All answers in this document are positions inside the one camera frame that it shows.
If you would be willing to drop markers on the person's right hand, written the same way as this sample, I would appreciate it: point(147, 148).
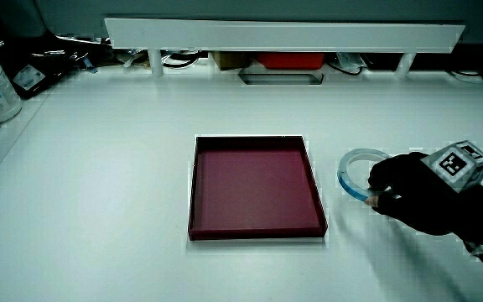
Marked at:
point(417, 197)

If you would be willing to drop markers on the blue tape roll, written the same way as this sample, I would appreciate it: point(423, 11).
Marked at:
point(344, 179)

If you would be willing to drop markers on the clear plastic bag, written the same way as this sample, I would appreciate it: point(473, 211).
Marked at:
point(350, 60)

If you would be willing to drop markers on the dark red square tray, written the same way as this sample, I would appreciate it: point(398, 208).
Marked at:
point(255, 191)

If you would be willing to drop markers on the red box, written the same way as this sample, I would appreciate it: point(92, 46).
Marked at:
point(290, 60)

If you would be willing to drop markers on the white raised shelf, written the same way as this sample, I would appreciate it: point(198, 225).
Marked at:
point(283, 37)

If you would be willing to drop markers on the brown cardboard box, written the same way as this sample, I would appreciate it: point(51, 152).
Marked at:
point(230, 60)

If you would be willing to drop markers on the black device with white label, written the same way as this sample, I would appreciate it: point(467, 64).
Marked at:
point(36, 73)

